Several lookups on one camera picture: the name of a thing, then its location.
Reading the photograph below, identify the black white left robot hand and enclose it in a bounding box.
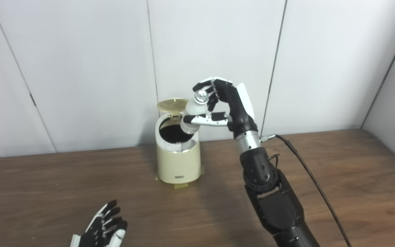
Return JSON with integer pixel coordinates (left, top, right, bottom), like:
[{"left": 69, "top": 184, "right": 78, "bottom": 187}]
[{"left": 70, "top": 200, "right": 128, "bottom": 247}]

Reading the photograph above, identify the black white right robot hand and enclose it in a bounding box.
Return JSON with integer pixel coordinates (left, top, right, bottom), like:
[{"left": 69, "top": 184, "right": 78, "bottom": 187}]
[{"left": 183, "top": 77, "right": 258, "bottom": 139}]

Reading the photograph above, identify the small white plastic bottle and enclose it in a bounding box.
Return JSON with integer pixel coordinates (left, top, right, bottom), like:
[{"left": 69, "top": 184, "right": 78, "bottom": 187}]
[{"left": 180, "top": 90, "right": 209, "bottom": 134}]

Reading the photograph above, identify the cream round bin lid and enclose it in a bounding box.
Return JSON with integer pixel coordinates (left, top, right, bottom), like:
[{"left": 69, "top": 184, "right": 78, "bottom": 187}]
[{"left": 157, "top": 98, "right": 190, "bottom": 119}]

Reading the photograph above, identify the cream-colored plastic bin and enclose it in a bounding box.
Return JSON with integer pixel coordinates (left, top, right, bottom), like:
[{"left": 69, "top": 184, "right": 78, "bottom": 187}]
[{"left": 155, "top": 111, "right": 201, "bottom": 184}]

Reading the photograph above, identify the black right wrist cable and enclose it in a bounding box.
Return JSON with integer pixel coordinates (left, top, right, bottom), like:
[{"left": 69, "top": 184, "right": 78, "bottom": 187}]
[{"left": 260, "top": 134, "right": 352, "bottom": 247}]

